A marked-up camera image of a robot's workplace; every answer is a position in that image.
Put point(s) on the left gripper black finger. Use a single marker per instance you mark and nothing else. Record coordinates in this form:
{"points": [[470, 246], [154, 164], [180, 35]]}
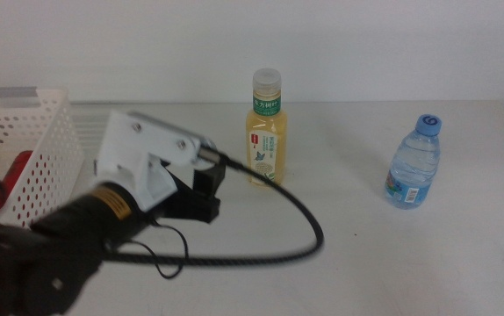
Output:
{"points": [[210, 180]]}

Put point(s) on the yellow tea bottle green label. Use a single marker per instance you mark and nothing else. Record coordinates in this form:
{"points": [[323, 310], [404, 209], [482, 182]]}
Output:
{"points": [[266, 131]]}

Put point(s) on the red soda can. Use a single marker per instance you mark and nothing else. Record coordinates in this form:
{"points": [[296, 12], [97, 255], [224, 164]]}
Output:
{"points": [[15, 169]]}

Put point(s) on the clear water bottle blue cap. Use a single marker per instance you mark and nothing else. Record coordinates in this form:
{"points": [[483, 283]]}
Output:
{"points": [[413, 167]]}

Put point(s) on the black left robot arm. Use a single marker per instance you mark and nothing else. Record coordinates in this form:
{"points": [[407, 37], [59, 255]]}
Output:
{"points": [[37, 263]]}

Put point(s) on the white perforated plastic basket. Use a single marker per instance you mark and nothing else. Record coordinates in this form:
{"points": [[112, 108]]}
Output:
{"points": [[56, 93]]}

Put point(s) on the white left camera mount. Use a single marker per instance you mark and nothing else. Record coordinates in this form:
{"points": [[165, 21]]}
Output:
{"points": [[124, 149]]}

